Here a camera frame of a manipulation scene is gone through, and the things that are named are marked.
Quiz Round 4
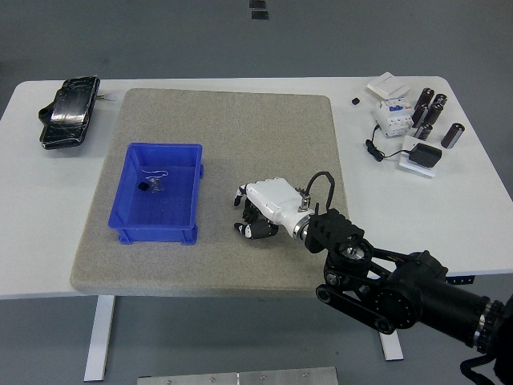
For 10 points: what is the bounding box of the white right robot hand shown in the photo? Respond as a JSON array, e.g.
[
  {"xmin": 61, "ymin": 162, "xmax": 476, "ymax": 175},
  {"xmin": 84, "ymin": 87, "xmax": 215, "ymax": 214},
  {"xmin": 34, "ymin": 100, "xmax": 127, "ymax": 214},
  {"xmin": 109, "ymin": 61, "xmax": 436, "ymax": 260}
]
[{"xmin": 232, "ymin": 178, "xmax": 312, "ymax": 241}]

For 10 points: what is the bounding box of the black robot hand cable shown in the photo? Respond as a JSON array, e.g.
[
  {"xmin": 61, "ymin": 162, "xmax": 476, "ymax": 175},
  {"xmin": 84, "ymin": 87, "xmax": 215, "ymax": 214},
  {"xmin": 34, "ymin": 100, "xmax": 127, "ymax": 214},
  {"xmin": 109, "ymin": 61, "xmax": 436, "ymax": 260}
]
[{"xmin": 300, "ymin": 171, "xmax": 336, "ymax": 213}]

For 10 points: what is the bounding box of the white table leg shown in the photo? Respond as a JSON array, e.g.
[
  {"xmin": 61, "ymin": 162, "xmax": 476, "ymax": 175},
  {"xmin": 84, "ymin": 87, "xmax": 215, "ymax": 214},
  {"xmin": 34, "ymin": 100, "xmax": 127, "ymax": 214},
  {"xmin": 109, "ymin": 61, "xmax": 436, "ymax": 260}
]
[
  {"xmin": 83, "ymin": 295, "xmax": 116, "ymax": 382},
  {"xmin": 378, "ymin": 330, "xmax": 404, "ymax": 362}
]

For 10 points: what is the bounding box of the black adapter cord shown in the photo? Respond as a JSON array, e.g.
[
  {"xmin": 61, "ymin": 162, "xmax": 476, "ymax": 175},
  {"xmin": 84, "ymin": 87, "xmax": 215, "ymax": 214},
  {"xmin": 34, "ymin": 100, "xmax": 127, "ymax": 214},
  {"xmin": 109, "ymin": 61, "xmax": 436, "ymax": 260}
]
[{"xmin": 364, "ymin": 123, "xmax": 414, "ymax": 162}]

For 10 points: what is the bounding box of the grey-brown mat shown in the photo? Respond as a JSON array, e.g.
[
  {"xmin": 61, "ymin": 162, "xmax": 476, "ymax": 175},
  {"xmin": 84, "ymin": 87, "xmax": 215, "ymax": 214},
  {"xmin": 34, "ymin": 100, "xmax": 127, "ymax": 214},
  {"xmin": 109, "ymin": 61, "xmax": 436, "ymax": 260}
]
[{"xmin": 70, "ymin": 87, "xmax": 357, "ymax": 298}]

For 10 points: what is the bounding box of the blue plastic box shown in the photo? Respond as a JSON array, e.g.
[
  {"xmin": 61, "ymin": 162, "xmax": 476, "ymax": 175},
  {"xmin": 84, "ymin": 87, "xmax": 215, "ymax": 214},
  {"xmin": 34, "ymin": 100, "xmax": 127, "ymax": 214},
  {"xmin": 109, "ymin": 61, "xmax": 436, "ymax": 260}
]
[{"xmin": 107, "ymin": 142, "xmax": 205, "ymax": 246}]

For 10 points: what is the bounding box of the black power adapter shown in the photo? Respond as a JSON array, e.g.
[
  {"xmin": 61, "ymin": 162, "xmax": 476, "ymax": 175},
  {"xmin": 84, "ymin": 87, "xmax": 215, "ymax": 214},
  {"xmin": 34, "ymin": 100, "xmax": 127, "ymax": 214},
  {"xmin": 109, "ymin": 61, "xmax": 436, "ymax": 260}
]
[{"xmin": 409, "ymin": 143, "xmax": 443, "ymax": 166}]

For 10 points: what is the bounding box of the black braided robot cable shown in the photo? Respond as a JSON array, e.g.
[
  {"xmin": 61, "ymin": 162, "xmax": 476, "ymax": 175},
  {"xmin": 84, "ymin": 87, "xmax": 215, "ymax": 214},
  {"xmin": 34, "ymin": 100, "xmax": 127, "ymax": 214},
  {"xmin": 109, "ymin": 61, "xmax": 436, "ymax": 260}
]
[{"xmin": 459, "ymin": 355, "xmax": 508, "ymax": 385}]

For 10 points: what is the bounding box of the black wrapped device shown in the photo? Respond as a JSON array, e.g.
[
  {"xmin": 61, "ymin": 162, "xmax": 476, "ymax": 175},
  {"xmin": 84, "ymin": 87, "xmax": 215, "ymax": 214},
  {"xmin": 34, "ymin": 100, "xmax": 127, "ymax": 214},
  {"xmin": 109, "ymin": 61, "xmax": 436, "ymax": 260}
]
[{"xmin": 38, "ymin": 75, "xmax": 101, "ymax": 152}]

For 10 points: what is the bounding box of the white wall switch panel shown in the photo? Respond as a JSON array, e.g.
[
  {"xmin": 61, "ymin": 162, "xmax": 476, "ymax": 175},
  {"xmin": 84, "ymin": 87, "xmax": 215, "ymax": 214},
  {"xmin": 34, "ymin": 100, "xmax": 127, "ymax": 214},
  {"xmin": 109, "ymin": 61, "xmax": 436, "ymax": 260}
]
[{"xmin": 366, "ymin": 71, "xmax": 412, "ymax": 98}]

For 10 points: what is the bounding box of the grey metal plate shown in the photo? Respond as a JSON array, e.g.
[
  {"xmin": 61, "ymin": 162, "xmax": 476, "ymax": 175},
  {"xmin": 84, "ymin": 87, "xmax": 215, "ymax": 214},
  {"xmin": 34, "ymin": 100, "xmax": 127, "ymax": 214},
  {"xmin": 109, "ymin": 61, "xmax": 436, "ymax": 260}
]
[{"xmin": 136, "ymin": 366, "xmax": 338, "ymax": 385}]

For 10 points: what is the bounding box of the white circuit breaker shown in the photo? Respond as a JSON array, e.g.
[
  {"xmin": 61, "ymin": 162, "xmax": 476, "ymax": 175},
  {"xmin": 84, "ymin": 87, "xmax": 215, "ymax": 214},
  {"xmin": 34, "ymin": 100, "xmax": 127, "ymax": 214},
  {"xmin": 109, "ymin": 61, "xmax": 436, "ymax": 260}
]
[{"xmin": 371, "ymin": 92, "xmax": 414, "ymax": 140}]

